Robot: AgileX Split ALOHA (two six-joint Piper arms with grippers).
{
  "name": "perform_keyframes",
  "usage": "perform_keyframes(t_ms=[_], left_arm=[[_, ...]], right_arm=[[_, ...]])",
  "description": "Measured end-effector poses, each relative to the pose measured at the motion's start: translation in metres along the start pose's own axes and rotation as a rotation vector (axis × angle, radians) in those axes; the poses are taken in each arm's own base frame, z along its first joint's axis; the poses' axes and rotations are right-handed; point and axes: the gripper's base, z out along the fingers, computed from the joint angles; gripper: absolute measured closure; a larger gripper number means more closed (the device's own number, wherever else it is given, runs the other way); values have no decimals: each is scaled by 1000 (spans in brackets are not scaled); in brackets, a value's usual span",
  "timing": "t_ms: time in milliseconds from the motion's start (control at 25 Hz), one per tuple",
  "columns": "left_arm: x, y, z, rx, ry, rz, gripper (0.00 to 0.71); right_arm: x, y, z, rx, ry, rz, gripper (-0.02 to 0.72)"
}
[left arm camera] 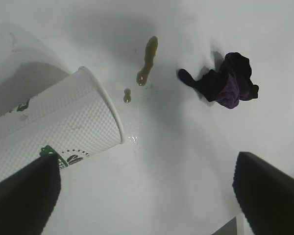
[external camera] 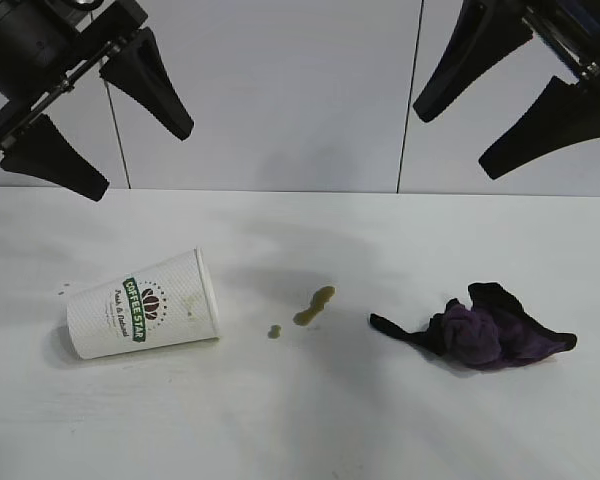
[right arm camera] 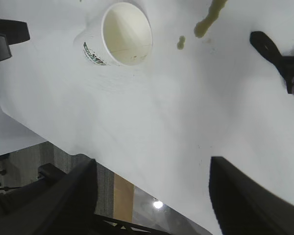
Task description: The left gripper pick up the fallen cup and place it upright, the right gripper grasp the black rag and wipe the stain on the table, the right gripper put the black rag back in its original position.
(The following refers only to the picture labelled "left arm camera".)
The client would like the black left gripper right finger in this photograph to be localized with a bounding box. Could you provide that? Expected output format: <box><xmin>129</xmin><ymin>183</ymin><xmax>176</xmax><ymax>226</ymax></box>
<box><xmin>232</xmin><ymin>151</ymin><xmax>294</xmax><ymax>235</ymax></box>

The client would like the small green liquid spill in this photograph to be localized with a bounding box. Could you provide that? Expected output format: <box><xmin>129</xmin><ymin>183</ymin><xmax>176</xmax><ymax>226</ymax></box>
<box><xmin>122</xmin><ymin>88</ymin><xmax>132</xmax><ymax>104</ymax></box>

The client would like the large green liquid spill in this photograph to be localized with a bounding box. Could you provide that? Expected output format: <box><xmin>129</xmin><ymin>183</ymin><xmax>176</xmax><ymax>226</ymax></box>
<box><xmin>136</xmin><ymin>36</ymin><xmax>159</xmax><ymax>87</ymax></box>

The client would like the white table leg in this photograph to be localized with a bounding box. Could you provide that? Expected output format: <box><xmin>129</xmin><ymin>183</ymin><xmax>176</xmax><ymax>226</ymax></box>
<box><xmin>236</xmin><ymin>211</ymin><xmax>245</xmax><ymax>235</ymax></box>

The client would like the white paper coffee cup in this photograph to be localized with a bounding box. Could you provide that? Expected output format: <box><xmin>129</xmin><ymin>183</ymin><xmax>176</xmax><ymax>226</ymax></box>
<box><xmin>0</xmin><ymin>66</ymin><xmax>125</xmax><ymax>188</ymax></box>

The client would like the purple and black cloth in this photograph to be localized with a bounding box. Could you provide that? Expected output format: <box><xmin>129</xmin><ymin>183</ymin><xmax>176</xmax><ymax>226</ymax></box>
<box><xmin>178</xmin><ymin>51</ymin><xmax>260</xmax><ymax>110</ymax></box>

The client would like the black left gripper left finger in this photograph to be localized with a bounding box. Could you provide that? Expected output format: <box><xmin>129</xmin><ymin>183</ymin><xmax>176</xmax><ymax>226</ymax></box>
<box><xmin>0</xmin><ymin>153</ymin><xmax>62</xmax><ymax>235</ymax></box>

